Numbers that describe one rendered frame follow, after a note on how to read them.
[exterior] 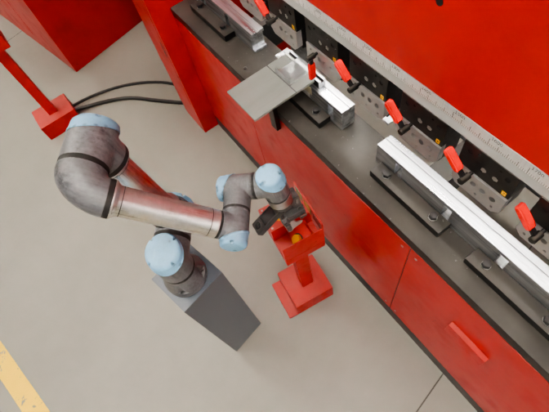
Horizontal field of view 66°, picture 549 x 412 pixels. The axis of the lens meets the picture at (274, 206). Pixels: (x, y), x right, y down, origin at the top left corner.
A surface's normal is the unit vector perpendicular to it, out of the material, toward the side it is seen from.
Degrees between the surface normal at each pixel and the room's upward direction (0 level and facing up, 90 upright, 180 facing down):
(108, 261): 0
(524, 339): 0
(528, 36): 90
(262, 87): 0
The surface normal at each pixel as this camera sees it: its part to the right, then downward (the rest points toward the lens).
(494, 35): -0.80, 0.58
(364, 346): -0.14, -0.47
